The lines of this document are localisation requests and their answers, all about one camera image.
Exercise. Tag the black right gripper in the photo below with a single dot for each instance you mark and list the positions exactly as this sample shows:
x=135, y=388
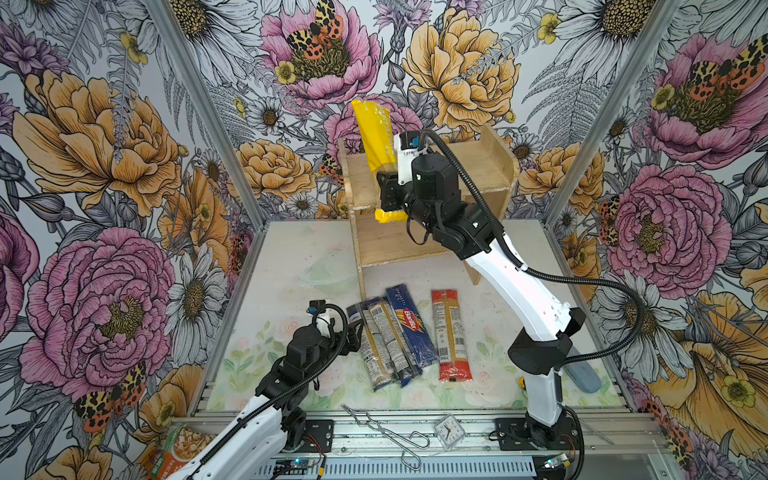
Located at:
x=390, y=189

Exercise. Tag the Ankara spaghetti bag right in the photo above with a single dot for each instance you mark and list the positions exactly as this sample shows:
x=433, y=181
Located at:
x=388, y=324

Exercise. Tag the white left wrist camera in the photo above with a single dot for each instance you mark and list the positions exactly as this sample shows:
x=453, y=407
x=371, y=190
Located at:
x=320, y=318

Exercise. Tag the Ankara spaghetti bag left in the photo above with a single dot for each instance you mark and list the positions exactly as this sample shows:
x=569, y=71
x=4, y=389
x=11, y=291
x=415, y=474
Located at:
x=373, y=349

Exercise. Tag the aluminium corner post left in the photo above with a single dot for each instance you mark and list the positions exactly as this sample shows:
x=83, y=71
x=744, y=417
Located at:
x=185, y=64

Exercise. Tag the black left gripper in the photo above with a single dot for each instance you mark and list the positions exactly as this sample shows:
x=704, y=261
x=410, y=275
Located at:
x=353, y=339

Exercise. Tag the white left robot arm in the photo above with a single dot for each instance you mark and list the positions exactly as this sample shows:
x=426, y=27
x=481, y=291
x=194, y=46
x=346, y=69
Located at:
x=272, y=419

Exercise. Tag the small white clock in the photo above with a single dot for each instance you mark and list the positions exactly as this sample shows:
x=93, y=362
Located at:
x=449, y=431

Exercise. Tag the aluminium corner post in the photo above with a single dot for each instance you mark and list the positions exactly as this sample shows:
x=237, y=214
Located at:
x=185, y=64
x=659, y=20

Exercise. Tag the grey blue oval pad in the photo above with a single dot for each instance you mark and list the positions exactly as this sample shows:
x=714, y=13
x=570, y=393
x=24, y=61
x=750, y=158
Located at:
x=584, y=376

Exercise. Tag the red spaghetti bag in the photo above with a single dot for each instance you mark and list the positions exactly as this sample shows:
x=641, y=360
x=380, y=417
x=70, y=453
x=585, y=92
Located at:
x=450, y=337

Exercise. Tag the blue Barilla spaghetti box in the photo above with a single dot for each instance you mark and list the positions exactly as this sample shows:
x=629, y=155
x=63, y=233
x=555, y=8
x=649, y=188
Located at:
x=420, y=345

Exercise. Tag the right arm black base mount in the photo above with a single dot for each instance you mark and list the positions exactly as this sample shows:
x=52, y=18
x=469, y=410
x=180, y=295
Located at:
x=526, y=434

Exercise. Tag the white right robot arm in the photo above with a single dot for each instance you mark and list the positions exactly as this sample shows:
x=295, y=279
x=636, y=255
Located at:
x=510, y=288

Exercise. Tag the ankara spaghetti bag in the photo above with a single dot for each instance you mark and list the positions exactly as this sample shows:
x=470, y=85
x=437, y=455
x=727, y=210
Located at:
x=373, y=349
x=388, y=324

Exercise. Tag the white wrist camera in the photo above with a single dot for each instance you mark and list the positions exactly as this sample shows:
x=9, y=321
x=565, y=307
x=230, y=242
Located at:
x=320, y=318
x=408, y=147

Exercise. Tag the aluminium corner post right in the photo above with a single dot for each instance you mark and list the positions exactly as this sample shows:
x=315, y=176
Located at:
x=659, y=20

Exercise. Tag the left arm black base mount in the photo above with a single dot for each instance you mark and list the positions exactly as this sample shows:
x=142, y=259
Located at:
x=310, y=436

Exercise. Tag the wooden two-tier shelf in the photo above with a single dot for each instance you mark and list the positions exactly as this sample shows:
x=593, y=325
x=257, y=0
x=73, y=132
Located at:
x=491, y=166

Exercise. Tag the yellow spaghetti bag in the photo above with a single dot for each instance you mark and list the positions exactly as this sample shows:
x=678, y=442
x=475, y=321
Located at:
x=378, y=142

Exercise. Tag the white slotted cable duct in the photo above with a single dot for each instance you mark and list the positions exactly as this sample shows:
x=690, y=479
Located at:
x=503, y=467

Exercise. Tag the metal wire tongs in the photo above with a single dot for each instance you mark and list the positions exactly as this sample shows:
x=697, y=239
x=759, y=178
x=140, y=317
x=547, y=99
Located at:
x=408, y=445

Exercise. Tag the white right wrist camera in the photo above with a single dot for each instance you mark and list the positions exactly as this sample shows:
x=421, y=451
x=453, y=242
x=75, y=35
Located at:
x=408, y=147

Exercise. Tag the orange instant noodle packet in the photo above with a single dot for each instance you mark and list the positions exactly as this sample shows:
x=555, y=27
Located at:
x=180, y=447

